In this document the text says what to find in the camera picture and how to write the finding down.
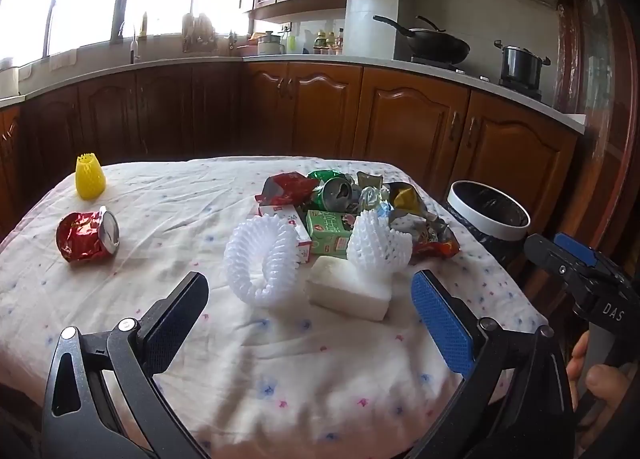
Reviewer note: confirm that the person's right hand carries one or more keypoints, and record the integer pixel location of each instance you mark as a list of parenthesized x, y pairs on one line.
[(607, 384)]

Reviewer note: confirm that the clear crumpled plastic wrapper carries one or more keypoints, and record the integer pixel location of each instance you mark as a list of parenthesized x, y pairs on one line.
[(370, 196)]

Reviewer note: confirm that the steel cooking pot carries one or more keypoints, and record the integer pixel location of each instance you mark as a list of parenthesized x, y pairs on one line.
[(520, 64)]

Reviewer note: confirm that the red and silver snack wrapper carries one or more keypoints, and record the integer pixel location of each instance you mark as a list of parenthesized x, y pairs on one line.
[(435, 241)]

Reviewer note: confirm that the red crumpled snack wrapper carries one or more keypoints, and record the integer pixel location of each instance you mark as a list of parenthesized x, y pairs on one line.
[(290, 186)]

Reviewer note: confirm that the yellow crumpled snack wrapper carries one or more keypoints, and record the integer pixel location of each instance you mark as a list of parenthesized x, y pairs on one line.
[(406, 196)]

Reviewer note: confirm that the white countertop appliance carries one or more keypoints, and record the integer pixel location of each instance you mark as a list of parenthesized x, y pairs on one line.
[(9, 76)]

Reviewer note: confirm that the yellow bottle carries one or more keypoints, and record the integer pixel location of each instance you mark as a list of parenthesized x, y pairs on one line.
[(145, 24)]

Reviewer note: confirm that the black bin with white rim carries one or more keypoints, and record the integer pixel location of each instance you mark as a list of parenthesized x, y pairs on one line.
[(500, 231)]

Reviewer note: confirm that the black wok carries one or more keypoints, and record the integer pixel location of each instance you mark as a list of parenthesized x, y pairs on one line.
[(437, 46)]

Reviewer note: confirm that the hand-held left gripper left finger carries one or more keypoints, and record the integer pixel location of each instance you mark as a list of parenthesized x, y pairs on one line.
[(172, 324)]

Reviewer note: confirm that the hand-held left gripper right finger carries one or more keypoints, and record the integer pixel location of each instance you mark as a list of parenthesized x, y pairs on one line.
[(442, 324)]

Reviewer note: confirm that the wooden door frame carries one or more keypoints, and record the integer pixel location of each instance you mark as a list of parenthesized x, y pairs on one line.
[(600, 89)]

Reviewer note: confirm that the yellow foam fruit net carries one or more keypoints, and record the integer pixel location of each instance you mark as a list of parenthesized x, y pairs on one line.
[(90, 179)]

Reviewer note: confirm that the utensil rack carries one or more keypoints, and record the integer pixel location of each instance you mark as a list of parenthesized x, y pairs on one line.
[(197, 34)]

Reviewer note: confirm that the crushed green drink can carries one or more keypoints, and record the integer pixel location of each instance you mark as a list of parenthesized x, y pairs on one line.
[(335, 194)]

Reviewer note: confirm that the grey kitchen countertop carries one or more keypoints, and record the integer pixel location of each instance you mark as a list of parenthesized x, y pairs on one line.
[(350, 60)]

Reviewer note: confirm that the white floral tablecloth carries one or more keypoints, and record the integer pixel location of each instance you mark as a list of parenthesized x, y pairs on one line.
[(150, 239)]

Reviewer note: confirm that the large white foam fruit net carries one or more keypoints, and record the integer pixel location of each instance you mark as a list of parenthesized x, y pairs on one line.
[(245, 259)]

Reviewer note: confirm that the small white foam fruit net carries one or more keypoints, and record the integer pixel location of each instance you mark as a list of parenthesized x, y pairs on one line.
[(375, 244)]

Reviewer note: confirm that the red and white carton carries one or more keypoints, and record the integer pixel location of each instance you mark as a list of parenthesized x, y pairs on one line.
[(290, 216)]

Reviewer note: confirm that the white foam block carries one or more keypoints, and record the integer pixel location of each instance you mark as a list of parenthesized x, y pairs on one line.
[(345, 289)]

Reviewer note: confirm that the crushed red drink can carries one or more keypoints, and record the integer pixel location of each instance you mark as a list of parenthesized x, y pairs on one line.
[(85, 236)]

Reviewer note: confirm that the green drink carton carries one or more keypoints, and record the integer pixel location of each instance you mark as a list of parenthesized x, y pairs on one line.
[(327, 234)]

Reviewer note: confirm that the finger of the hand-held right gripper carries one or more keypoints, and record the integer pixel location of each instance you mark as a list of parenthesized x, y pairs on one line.
[(575, 250)]

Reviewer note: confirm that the condiment bottle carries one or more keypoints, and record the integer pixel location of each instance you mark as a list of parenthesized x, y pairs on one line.
[(340, 40), (320, 43), (331, 42)]

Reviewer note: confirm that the wooden lower cabinets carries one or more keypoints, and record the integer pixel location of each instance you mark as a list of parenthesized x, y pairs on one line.
[(400, 114)]

